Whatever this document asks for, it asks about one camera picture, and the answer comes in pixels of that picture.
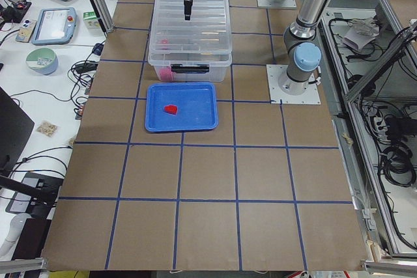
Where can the clear plastic box lid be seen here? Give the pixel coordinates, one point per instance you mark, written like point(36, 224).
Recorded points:
point(207, 31)

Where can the clear plastic storage box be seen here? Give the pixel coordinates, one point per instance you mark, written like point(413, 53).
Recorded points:
point(192, 66)

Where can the green white carton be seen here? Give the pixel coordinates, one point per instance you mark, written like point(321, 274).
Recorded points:
point(90, 20)

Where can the black power adapter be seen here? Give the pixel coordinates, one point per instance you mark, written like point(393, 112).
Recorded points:
point(98, 48)

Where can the blue plastic tray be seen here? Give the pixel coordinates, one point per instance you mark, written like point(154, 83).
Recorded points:
point(196, 102)

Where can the green bowl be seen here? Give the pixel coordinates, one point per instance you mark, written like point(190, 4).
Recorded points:
point(42, 61)

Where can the small bag of nuts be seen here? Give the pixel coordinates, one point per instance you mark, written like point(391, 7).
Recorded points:
point(46, 128)

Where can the black monitor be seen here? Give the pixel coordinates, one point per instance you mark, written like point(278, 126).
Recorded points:
point(15, 130)

